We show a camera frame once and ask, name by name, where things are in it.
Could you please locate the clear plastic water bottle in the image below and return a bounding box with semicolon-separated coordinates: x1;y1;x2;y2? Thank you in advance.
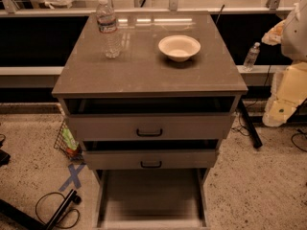
96;0;122;58

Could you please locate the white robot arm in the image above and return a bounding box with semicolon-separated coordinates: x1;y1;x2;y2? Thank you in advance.
262;0;307;127

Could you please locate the grey drawer cabinet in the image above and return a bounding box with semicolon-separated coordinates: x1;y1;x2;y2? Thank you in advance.
51;11;248;177

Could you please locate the top grey drawer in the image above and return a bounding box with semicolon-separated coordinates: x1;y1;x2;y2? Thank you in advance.
64;96;237;141

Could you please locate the middle grey drawer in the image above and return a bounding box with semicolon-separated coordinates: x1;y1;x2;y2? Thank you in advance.
83;139;219;170

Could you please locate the bottom grey open drawer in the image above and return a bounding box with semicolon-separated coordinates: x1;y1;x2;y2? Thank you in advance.
92;169;210;230

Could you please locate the small background water bottle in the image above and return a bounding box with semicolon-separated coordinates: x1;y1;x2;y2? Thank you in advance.
244;42;260;72

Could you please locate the white paper bowl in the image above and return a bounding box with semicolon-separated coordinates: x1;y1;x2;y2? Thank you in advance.
158;35;201;62

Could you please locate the blue tape cross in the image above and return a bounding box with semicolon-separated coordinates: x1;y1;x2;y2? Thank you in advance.
59;163;85;192

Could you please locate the black table leg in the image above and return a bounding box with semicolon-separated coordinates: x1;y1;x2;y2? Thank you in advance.
238;100;262;149

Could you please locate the black stand leg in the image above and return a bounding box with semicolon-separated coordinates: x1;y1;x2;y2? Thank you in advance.
0;189;83;230

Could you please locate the wire basket with items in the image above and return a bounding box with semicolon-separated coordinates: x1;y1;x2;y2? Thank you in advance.
54;122;83;161

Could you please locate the black cable on floor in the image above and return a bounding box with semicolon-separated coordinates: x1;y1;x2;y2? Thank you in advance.
35;191;81;230

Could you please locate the black cable right floor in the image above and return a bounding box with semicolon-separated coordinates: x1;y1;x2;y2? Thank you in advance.
291;127;307;153

